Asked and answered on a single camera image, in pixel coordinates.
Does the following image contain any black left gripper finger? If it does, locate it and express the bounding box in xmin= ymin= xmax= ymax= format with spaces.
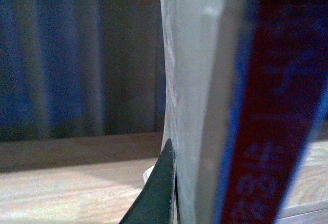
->
xmin=120 ymin=139 xmax=176 ymax=224

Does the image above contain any white book with blue-red spine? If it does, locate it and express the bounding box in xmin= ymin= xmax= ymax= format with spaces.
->
xmin=160 ymin=0 xmax=327 ymax=223

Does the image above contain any right wooden shelf unit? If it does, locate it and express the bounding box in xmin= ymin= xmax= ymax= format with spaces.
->
xmin=1 ymin=0 xmax=327 ymax=223

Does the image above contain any dark corrugated back curtain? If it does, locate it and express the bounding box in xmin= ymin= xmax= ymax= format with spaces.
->
xmin=1 ymin=0 xmax=166 ymax=141

